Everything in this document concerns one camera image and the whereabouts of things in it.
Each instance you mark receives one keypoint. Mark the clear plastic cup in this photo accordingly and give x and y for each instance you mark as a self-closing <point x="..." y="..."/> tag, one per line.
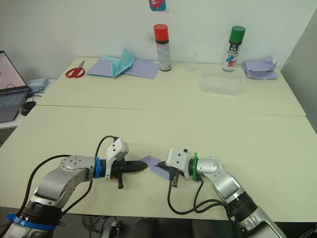
<point x="190" y="65"/>

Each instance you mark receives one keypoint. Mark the green capped spray can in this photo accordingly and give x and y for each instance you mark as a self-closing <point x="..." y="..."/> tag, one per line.
<point x="232" y="49"/>

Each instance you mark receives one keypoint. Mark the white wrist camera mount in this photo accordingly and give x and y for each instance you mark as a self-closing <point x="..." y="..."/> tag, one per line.
<point x="177" y="158"/>
<point x="116" y="150"/>

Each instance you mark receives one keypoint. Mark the flat purple paper sheet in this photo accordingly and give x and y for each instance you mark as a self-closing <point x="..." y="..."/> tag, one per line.
<point x="100" y="67"/>
<point x="143" y="69"/>

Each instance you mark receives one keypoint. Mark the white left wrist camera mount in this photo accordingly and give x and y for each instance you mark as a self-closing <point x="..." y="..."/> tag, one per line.
<point x="116" y="150"/>

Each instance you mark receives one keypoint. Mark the blue wrist zip tie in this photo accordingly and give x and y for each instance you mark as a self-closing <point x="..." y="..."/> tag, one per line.
<point x="97" y="167"/>

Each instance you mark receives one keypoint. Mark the gray partition panel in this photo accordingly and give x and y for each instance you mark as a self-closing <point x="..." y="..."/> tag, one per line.
<point x="302" y="81"/>

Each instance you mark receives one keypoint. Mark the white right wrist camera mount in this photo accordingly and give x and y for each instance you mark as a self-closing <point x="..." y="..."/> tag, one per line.
<point x="177" y="158"/>

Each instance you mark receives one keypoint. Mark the crumpled purple paper pile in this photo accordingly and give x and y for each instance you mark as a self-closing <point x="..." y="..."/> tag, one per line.
<point x="260" y="70"/>

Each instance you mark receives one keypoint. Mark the teal folded paper airplane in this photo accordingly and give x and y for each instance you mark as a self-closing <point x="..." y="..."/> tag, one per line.
<point x="123" y="60"/>

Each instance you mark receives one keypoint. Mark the small purple paper sheet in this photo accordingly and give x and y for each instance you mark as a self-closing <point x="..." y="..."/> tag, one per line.
<point x="151" y="162"/>

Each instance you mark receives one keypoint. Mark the small gray box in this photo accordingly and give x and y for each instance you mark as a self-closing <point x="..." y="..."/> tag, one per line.
<point x="37" y="83"/>

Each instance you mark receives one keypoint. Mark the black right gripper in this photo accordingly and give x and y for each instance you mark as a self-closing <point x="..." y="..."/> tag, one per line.
<point x="178" y="174"/>

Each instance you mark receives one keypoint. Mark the gray open laptop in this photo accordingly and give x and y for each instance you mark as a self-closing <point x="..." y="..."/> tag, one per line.
<point x="10" y="99"/>

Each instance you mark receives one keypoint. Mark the red capped spray can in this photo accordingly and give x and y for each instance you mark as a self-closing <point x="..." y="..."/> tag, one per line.
<point x="163" y="47"/>

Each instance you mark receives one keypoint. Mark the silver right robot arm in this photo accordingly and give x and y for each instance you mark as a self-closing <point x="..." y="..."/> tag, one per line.
<point x="223" y="178"/>

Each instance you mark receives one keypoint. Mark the clear plastic container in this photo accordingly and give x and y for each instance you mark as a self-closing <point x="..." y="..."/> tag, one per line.
<point x="221" y="83"/>

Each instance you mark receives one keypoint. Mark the green wrist zip tie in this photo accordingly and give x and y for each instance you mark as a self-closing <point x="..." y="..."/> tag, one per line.
<point x="195" y="168"/>

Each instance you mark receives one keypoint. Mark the black computer mouse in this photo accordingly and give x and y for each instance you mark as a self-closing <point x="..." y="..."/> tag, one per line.
<point x="27" y="107"/>

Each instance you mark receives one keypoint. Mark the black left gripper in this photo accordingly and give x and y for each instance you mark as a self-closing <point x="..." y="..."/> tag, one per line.
<point x="118" y="168"/>

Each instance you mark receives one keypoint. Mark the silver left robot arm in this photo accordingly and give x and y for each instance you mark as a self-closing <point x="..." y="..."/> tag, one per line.
<point x="52" y="182"/>

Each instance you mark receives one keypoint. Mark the colourful wall sticker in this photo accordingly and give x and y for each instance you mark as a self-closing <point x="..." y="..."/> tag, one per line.
<point x="157" y="5"/>

